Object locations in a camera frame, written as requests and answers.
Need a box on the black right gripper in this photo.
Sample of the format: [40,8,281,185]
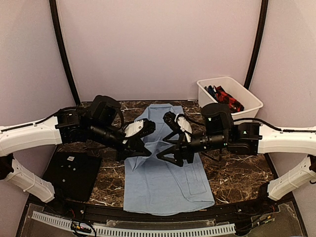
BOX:
[156,130,229,167]

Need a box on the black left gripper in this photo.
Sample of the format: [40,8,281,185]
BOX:
[89,121,152,163]

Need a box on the light blue long sleeve shirt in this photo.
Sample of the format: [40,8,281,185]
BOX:
[123,104,215,216]

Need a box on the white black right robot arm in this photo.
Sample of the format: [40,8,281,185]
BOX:
[157,111,316,214]

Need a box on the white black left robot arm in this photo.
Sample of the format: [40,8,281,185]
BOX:
[0,107,156,215]

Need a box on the blue black plaid shirt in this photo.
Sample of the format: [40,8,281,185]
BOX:
[204,85,217,101]

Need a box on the red black plaid shirt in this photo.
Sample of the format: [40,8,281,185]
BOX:
[214,86,244,113]

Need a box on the folded black shirt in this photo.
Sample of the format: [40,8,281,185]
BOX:
[42,152,102,201]

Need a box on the white plastic bin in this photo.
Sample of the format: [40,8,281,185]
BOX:
[197,77,263,119]

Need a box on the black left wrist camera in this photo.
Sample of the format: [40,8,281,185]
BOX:
[88,95,124,131]

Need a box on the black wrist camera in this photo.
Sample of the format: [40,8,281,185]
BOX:
[88,95,124,131]
[201,103,234,138]

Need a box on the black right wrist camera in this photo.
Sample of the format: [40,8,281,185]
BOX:
[201,103,234,138]

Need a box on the white slotted cable duct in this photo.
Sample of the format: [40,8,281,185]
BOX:
[32,211,236,237]

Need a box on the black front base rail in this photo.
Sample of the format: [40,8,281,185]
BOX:
[16,194,307,237]

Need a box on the black left corner post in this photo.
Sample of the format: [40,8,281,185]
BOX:
[49,0,81,105]

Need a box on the black corner post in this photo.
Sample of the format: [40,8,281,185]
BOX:
[49,0,81,105]
[243,0,269,89]

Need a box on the black right corner post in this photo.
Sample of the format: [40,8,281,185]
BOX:
[243,0,269,89]

